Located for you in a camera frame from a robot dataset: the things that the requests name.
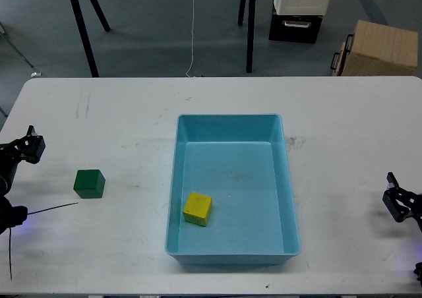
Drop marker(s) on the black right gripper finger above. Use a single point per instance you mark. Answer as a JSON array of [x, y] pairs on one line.
[[392, 182], [400, 203]]

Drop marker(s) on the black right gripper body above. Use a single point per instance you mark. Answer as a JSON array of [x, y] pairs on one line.
[[415, 208]]

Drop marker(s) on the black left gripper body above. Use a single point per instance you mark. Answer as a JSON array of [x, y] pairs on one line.
[[9, 160]]

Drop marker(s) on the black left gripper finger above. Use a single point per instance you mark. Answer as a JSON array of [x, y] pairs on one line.
[[31, 131], [32, 148]]

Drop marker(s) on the green wooden cube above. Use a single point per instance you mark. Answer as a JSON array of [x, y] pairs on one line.
[[89, 183]]

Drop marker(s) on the yellow wooden cube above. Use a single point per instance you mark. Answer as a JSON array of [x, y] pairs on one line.
[[198, 209]]

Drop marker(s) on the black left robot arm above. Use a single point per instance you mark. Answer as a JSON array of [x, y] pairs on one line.
[[12, 216]]

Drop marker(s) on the black table leg left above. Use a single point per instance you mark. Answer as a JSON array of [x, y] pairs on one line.
[[84, 38]]

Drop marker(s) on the black table leg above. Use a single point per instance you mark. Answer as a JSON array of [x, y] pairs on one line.
[[84, 38], [241, 12], [250, 36]]

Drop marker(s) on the light blue plastic bin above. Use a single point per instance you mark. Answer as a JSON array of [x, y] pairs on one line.
[[241, 162]]

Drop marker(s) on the black table leg angled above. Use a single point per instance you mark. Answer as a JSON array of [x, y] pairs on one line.
[[100, 14]]

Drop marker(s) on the black drawer cabinet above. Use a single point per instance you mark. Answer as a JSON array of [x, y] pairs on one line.
[[295, 28]]

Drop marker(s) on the black table leg right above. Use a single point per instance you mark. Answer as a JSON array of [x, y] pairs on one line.
[[250, 36]]

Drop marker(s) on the black table leg rear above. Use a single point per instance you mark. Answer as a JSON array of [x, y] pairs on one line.
[[241, 12]]

